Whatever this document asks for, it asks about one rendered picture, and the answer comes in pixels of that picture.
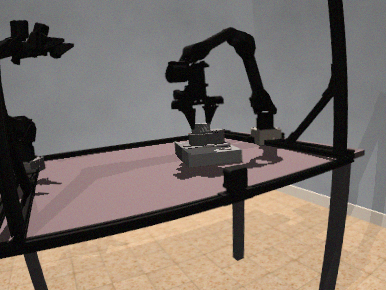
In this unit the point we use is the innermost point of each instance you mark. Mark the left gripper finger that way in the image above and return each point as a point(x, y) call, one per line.
point(64, 47)
point(46, 43)

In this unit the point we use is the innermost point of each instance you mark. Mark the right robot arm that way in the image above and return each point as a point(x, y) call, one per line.
point(244, 46)

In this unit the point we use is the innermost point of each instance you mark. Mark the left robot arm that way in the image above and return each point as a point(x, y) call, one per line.
point(23, 127)

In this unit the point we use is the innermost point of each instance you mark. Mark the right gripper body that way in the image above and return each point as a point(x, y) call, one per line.
point(197, 90)

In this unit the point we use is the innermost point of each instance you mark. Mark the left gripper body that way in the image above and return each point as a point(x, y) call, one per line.
point(34, 39)

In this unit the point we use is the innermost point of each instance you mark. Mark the dark grey and white toothed gear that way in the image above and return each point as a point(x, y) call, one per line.
point(201, 127)

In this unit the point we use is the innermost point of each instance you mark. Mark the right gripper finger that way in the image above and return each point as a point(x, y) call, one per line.
point(209, 112)
point(190, 115)

